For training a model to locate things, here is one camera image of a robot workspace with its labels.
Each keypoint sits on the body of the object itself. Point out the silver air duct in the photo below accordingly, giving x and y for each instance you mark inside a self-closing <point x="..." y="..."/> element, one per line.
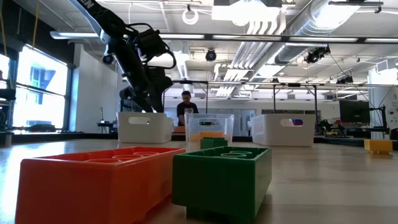
<point x="314" y="21"/>

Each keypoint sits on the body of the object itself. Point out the green building block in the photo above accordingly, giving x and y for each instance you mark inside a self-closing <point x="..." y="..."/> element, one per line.
<point x="217" y="183"/>
<point x="214" y="143"/>

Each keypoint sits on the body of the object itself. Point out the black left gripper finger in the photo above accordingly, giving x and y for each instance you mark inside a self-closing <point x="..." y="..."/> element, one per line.
<point x="159" y="102"/>
<point x="145" y="105"/>

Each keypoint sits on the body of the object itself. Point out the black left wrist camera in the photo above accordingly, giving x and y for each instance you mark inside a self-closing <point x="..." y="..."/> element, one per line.
<point x="152" y="43"/>

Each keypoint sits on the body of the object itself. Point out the white plastic bin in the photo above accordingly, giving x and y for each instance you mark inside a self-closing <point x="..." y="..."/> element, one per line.
<point x="149" y="133"/>
<point x="267" y="133"/>

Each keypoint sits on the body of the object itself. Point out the red-orange building block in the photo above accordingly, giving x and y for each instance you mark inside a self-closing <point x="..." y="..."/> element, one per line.
<point x="93" y="186"/>

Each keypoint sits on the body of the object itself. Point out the large bright window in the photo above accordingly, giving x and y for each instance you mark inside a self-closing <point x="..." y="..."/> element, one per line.
<point x="40" y="105"/>

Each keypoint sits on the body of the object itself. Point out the white ceiling air unit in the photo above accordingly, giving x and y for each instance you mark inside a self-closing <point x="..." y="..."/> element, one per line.
<point x="245" y="12"/>

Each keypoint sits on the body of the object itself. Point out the black monitor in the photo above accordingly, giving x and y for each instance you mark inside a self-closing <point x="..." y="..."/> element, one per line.
<point x="354" y="111"/>
<point x="126" y="106"/>

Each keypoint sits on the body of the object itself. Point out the orange box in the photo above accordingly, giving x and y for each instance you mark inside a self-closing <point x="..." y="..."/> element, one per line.
<point x="178" y="129"/>

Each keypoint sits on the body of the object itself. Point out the long black light bar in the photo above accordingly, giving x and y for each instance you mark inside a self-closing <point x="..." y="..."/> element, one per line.
<point x="326" y="39"/>

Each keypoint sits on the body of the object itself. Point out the person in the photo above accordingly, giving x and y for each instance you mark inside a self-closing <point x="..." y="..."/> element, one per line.
<point x="186" y="109"/>

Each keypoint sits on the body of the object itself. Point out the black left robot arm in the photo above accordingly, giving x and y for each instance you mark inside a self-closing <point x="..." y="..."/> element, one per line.
<point x="109" y="25"/>

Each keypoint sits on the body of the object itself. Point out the black ceiling light rail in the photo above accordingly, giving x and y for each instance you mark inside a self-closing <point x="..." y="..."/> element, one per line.
<point x="354" y="2"/>

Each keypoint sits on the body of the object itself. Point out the black ceiling spotlight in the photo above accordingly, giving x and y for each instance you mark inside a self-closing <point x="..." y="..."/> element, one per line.
<point x="107" y="59"/>
<point x="211" y="55"/>
<point x="317" y="54"/>

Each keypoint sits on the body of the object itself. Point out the clear plastic bin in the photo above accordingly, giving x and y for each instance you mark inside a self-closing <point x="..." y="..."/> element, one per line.
<point x="224" y="124"/>

